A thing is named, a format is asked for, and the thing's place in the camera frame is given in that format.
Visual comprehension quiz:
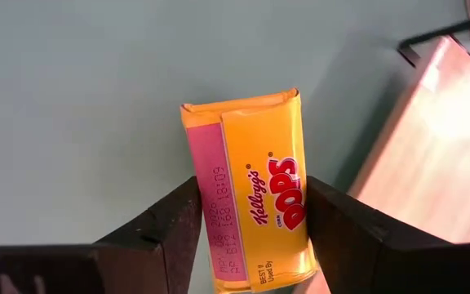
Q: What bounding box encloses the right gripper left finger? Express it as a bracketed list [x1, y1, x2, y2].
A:
[0, 175, 203, 294]

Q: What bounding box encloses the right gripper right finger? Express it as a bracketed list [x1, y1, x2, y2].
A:
[306, 175, 470, 294]

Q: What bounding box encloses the yellow Corn Pops cereal box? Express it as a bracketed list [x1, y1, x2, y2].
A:
[180, 87, 317, 294]

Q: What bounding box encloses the green table mat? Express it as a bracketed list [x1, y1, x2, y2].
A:
[0, 0, 470, 294]

